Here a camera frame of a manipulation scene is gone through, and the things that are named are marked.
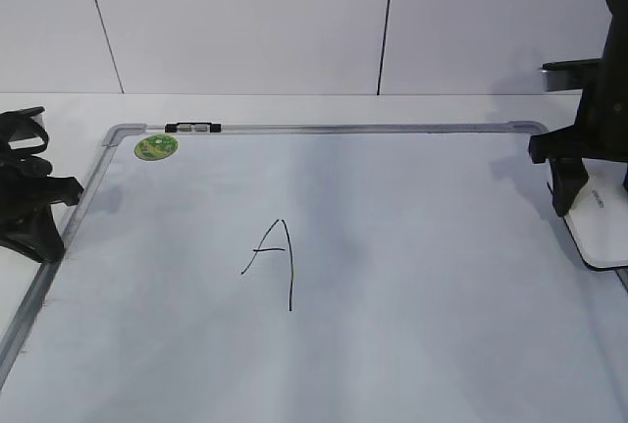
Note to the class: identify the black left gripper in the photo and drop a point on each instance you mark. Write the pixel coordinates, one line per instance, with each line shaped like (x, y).
(27, 188)

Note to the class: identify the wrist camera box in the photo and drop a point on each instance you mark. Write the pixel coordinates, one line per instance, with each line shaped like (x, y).
(569, 75)
(25, 124)

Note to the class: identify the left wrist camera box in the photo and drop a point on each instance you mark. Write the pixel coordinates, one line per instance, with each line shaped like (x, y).
(25, 124)

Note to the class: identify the white board eraser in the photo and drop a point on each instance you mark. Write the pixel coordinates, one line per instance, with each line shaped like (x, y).
(597, 220)

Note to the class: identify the round green sticker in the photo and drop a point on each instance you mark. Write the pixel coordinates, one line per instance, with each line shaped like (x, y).
(156, 147)

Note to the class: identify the white board with grey frame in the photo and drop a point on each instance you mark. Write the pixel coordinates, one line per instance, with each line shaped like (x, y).
(366, 274)

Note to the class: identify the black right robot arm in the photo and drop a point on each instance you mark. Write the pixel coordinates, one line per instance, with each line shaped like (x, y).
(599, 131)

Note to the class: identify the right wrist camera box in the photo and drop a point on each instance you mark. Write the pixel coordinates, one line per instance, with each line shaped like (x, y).
(569, 75)

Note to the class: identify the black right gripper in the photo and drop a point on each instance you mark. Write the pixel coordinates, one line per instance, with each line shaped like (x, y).
(565, 148)

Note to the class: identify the black silver hanging clip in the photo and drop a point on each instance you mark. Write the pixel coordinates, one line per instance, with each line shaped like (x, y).
(193, 127)

